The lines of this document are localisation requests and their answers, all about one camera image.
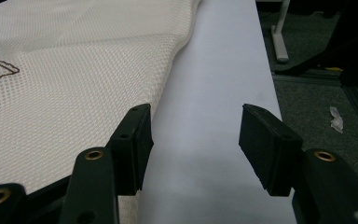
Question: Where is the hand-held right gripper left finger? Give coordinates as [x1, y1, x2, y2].
[105, 103, 155, 197]

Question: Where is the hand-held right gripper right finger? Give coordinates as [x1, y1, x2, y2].
[238, 103, 304, 198]

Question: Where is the white mesh laundry bag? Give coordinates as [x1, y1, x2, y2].
[0, 0, 203, 224]

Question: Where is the white foam board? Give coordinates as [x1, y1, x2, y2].
[136, 0, 297, 224]

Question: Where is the crumpled white paper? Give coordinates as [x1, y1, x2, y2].
[329, 105, 345, 134]

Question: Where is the black stand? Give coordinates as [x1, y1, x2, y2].
[274, 0, 358, 88]

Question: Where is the white desk frame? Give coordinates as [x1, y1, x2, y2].
[270, 0, 292, 63]

